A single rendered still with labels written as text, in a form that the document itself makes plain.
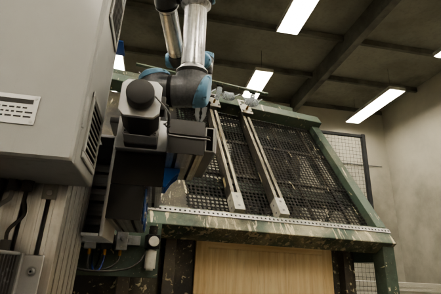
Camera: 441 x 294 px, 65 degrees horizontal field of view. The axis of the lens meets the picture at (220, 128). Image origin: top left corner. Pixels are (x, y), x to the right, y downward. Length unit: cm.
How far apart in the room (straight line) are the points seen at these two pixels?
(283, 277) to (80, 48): 186
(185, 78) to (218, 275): 122
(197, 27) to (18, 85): 79
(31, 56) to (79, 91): 10
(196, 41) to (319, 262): 162
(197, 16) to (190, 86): 28
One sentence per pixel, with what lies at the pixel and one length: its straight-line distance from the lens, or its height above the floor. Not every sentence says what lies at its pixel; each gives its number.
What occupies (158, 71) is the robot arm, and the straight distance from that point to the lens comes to 125.
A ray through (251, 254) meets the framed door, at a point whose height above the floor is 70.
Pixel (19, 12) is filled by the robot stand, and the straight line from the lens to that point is 73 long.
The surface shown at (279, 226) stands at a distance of 199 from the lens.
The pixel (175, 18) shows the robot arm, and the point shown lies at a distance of 152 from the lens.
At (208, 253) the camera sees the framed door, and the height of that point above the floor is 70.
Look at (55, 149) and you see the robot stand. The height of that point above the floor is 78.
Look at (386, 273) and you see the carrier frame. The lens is 242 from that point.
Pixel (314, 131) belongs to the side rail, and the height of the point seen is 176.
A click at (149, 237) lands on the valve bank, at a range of 165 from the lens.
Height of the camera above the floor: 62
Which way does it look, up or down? 22 degrees up
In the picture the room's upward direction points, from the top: 3 degrees clockwise
